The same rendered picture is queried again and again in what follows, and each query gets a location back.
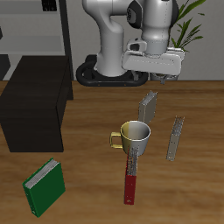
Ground white shelf with dark frame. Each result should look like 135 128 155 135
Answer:
0 0 74 101

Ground yellow and white mug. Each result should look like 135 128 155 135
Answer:
108 120 152 158

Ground green pot plant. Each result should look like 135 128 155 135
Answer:
150 0 208 82

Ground green book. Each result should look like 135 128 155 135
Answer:
22 157 67 219

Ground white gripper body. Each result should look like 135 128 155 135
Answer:
121 47 186 77

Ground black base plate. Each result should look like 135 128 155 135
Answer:
75 53 150 88

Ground black items on shelf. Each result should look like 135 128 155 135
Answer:
41 0 58 12

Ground dark brown desk caddy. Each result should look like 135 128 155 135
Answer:
0 55 74 153

